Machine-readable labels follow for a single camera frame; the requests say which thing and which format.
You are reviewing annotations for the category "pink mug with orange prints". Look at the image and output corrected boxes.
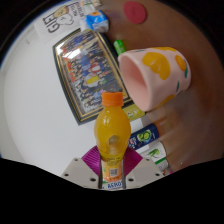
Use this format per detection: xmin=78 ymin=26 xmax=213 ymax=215
xmin=117 ymin=46 xmax=193 ymax=113

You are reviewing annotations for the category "framed group photo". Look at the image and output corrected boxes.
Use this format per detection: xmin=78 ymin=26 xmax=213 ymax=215
xmin=52 ymin=28 xmax=134 ymax=126

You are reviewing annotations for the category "white bottle with blue cap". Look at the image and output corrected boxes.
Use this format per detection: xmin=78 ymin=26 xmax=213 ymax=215
xmin=139 ymin=141 xmax=168 ymax=164

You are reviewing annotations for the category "blue tissue pack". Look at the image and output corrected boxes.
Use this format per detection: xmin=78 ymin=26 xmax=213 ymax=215
xmin=85 ymin=9 xmax=110 ymax=34

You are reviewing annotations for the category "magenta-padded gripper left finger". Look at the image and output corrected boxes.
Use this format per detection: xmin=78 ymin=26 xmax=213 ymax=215
xmin=60 ymin=145 xmax=103 ymax=190

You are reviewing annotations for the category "white paper gift bag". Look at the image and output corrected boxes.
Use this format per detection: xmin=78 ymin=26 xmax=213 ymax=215
xmin=33 ymin=0 xmax=88 ymax=39

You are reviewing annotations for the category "small green packet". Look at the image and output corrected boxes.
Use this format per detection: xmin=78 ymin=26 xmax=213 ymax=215
xmin=113 ymin=39 xmax=127 ymax=56

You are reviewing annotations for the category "flat round red coaster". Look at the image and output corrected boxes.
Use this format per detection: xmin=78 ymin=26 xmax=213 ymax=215
xmin=123 ymin=0 xmax=148 ymax=25

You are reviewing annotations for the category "dark blue pump bottle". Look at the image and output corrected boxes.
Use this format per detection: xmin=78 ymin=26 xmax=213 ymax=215
xmin=128 ymin=122 xmax=160 ymax=151

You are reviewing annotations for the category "orange juice plastic bottle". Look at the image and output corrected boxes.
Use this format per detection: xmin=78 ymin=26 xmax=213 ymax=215
xmin=93 ymin=91 xmax=132 ymax=191

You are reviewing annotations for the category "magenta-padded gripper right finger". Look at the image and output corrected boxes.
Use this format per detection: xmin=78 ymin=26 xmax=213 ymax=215
xmin=122 ymin=146 xmax=165 ymax=190

